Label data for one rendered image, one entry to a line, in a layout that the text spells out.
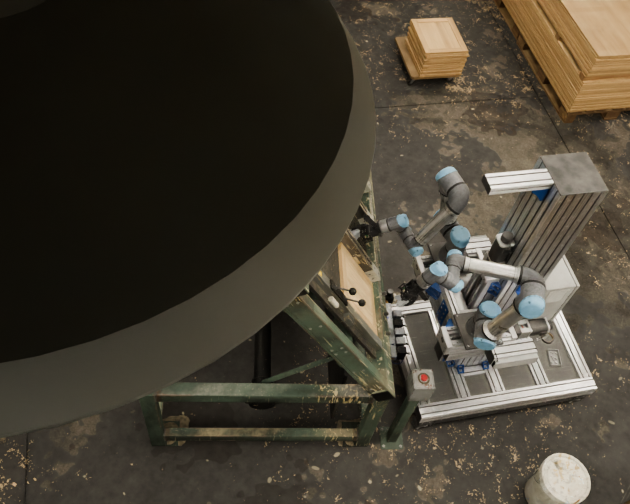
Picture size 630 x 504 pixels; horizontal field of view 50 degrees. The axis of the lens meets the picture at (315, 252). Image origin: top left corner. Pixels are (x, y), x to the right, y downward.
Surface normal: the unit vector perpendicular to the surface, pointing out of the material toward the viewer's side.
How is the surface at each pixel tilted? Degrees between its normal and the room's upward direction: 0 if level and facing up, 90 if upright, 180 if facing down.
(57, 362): 57
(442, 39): 0
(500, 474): 0
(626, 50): 0
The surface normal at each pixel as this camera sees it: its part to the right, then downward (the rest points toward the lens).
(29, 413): 0.27, 0.36
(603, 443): 0.10, -0.58
